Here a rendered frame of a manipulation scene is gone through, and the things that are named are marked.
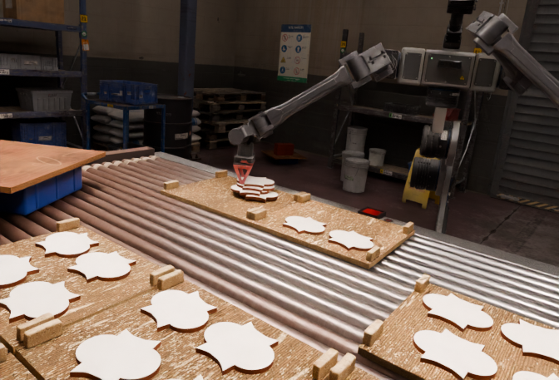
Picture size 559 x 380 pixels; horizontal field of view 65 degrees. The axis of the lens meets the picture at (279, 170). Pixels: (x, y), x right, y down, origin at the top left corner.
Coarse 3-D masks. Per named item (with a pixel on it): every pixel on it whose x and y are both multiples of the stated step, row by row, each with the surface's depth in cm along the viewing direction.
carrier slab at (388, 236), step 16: (288, 208) 152; (304, 208) 154; (320, 208) 155; (336, 208) 156; (256, 224) 135; (272, 224) 136; (336, 224) 141; (352, 224) 142; (368, 224) 143; (384, 224) 145; (304, 240) 126; (320, 240) 127; (384, 240) 131; (400, 240) 132; (336, 256) 120; (352, 256) 118; (384, 256) 123
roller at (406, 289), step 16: (112, 176) 176; (144, 192) 163; (192, 208) 149; (224, 224) 140; (240, 224) 138; (272, 240) 129; (288, 240) 129; (320, 256) 121; (352, 272) 114; (368, 272) 113; (400, 288) 107
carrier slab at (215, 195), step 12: (204, 180) 176; (216, 180) 177; (228, 180) 179; (168, 192) 157; (180, 192) 159; (192, 192) 160; (204, 192) 161; (216, 192) 162; (228, 192) 164; (276, 192) 169; (192, 204) 151; (204, 204) 149; (216, 204) 150; (228, 204) 151; (240, 204) 152; (252, 204) 153; (264, 204) 154; (276, 204) 155; (288, 204) 156; (228, 216) 142; (240, 216) 140
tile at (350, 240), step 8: (336, 232) 131; (344, 232) 132; (352, 232) 132; (336, 240) 125; (344, 240) 125; (352, 240) 126; (360, 240) 126; (368, 240) 127; (344, 248) 123; (352, 248) 122; (360, 248) 122; (368, 248) 122
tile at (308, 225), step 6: (294, 216) 141; (288, 222) 136; (294, 222) 136; (300, 222) 137; (306, 222) 137; (312, 222) 138; (318, 222) 138; (294, 228) 132; (300, 228) 132; (306, 228) 132; (312, 228) 133; (318, 228) 133
